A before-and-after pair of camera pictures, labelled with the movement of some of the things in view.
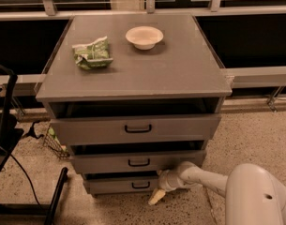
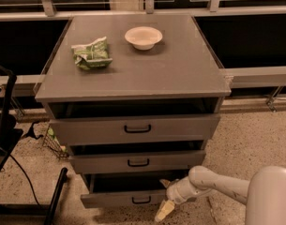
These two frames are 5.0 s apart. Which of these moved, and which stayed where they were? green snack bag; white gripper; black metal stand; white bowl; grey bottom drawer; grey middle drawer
Moved: white gripper; grey bottom drawer
Stayed: grey middle drawer; white bowl; black metal stand; green snack bag
